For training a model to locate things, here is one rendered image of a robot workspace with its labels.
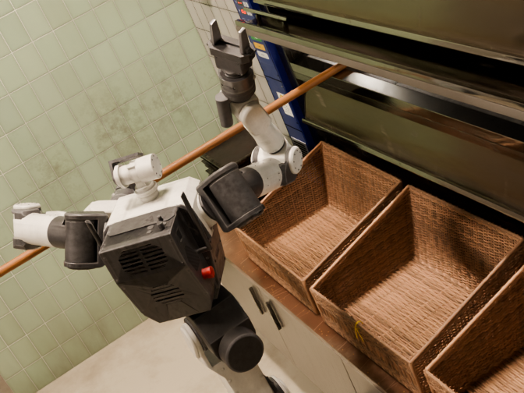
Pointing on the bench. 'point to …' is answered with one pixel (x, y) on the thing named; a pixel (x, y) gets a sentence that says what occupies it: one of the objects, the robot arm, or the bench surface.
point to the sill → (419, 104)
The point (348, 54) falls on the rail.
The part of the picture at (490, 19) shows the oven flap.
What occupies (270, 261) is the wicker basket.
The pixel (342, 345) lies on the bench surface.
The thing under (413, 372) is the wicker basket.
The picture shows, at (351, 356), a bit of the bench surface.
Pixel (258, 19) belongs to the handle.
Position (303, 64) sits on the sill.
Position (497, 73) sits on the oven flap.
